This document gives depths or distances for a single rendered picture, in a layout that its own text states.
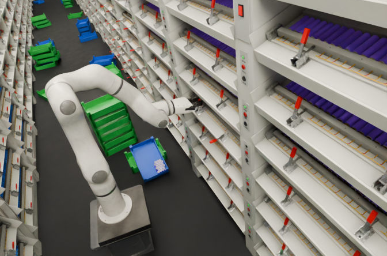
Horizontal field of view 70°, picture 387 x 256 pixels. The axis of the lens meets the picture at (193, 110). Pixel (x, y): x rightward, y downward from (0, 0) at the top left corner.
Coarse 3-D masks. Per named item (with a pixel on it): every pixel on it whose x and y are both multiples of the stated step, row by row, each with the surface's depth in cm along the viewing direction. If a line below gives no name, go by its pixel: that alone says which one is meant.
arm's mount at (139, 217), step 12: (132, 192) 163; (144, 192) 167; (132, 204) 156; (144, 204) 155; (132, 216) 150; (144, 216) 149; (108, 228) 146; (120, 228) 145; (132, 228) 144; (144, 228) 146; (108, 240) 142; (120, 240) 145
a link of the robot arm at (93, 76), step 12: (72, 72) 112; (84, 72) 111; (96, 72) 112; (108, 72) 116; (48, 84) 112; (72, 84) 115; (84, 84) 112; (96, 84) 114; (108, 84) 116; (120, 84) 120
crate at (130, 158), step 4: (156, 140) 237; (160, 144) 235; (160, 148) 239; (124, 152) 230; (164, 152) 223; (128, 156) 234; (132, 156) 236; (164, 156) 226; (128, 160) 232; (132, 160) 232; (132, 164) 228; (132, 168) 217; (136, 168) 218; (132, 172) 219
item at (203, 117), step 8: (184, 96) 165; (192, 96) 166; (192, 104) 163; (192, 112) 160; (208, 112) 153; (200, 120) 151; (208, 120) 149; (216, 120) 146; (208, 128) 145; (216, 128) 143; (224, 128) 140; (216, 136) 139; (232, 136) 135; (224, 144) 133; (232, 144) 131; (240, 144) 129; (232, 152) 128; (240, 152) 126; (240, 160) 120
